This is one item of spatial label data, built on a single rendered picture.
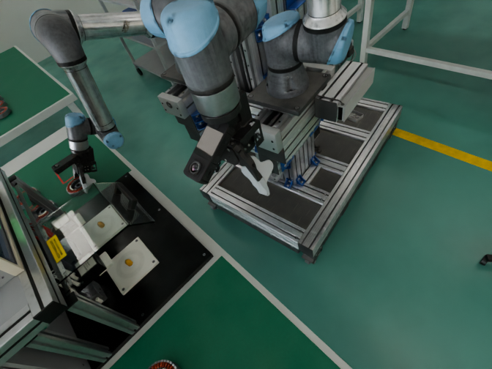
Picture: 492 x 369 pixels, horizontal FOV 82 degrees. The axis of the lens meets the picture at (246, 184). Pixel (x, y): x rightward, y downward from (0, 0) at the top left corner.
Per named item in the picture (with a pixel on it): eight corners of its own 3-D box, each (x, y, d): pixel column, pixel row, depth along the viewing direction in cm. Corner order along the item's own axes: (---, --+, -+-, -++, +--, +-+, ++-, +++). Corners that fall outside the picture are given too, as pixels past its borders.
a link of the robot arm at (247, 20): (209, -26, 47) (169, 4, 42) (267, -32, 42) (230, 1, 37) (222, 23, 53) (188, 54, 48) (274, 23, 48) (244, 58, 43)
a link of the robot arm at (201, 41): (228, -13, 36) (189, 19, 32) (246, 66, 44) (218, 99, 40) (181, -11, 39) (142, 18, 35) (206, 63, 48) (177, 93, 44)
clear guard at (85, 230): (118, 182, 93) (108, 170, 88) (155, 221, 79) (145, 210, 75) (25, 254, 83) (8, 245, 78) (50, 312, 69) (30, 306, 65)
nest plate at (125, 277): (139, 238, 107) (138, 236, 106) (159, 262, 98) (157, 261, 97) (105, 267, 102) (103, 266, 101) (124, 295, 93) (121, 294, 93)
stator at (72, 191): (88, 175, 140) (83, 170, 137) (97, 186, 133) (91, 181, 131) (67, 189, 136) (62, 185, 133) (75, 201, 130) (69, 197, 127)
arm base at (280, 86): (281, 70, 107) (277, 45, 99) (317, 77, 99) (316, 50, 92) (258, 94, 101) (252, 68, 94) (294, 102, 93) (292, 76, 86)
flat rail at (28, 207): (22, 184, 103) (15, 179, 101) (83, 303, 68) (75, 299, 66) (19, 187, 102) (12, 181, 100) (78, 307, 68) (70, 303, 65)
